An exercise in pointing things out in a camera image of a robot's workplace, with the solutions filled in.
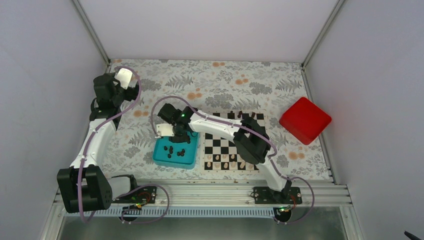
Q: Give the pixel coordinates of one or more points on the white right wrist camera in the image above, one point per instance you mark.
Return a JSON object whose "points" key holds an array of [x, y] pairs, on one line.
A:
{"points": [[164, 130]]}

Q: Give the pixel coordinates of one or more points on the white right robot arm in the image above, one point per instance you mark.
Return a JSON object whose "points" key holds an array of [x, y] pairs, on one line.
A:
{"points": [[250, 139]]}

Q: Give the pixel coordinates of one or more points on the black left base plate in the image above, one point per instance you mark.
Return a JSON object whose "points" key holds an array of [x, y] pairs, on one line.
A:
{"points": [[145, 195]]}

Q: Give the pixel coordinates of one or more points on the aluminium left corner post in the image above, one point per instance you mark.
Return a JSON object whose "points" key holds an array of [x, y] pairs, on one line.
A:
{"points": [[91, 31]]}

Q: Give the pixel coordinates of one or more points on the red plastic box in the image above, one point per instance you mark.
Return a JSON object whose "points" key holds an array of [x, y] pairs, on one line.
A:
{"points": [[305, 120]]}

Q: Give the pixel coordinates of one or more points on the aluminium right corner post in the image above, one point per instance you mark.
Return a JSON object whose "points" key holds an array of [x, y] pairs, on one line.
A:
{"points": [[327, 25]]}

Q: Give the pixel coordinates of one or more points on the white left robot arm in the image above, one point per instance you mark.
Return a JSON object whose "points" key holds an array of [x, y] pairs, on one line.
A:
{"points": [[83, 185]]}

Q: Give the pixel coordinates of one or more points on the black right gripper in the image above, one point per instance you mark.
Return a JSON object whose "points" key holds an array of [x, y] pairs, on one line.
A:
{"points": [[183, 138]]}

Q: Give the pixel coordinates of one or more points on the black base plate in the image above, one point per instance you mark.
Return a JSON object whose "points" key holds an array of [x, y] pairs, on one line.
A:
{"points": [[145, 195], [265, 196]]}

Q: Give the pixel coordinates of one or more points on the aluminium corner post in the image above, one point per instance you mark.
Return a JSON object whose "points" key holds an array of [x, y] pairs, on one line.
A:
{"points": [[327, 25], [91, 31]]}

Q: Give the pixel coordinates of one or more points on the floral patterned table mat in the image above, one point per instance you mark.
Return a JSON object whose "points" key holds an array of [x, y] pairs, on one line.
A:
{"points": [[212, 86]]}

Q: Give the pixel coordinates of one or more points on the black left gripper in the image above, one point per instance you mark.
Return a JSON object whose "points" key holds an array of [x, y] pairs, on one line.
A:
{"points": [[132, 93]]}

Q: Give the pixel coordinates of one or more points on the aluminium front rail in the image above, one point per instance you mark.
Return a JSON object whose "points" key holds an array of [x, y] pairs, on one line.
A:
{"points": [[227, 199]]}

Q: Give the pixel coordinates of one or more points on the teal plastic tray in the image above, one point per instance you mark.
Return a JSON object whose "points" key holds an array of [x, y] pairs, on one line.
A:
{"points": [[160, 156]]}

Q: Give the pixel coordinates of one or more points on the black white chessboard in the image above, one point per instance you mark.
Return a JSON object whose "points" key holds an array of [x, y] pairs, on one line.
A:
{"points": [[214, 145]]}

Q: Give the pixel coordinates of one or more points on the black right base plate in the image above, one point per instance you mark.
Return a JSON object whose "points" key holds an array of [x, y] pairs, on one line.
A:
{"points": [[265, 196]]}

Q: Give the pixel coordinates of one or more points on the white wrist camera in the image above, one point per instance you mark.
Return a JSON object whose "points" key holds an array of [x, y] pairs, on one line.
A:
{"points": [[164, 130], [124, 77]]}

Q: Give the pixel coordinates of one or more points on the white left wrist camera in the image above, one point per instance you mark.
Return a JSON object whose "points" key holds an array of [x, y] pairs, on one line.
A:
{"points": [[124, 77]]}

